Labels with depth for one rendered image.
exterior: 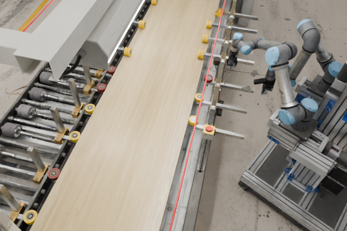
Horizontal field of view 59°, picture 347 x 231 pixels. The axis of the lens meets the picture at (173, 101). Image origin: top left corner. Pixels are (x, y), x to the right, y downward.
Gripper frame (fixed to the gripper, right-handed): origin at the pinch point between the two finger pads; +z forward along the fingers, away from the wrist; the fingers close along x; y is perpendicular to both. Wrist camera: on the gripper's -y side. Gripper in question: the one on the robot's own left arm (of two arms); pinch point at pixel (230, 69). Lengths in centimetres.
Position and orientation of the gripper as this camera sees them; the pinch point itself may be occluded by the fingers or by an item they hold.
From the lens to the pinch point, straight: 273.0
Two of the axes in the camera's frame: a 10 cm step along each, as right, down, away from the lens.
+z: -0.4, 6.6, 7.5
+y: 2.6, -7.2, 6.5
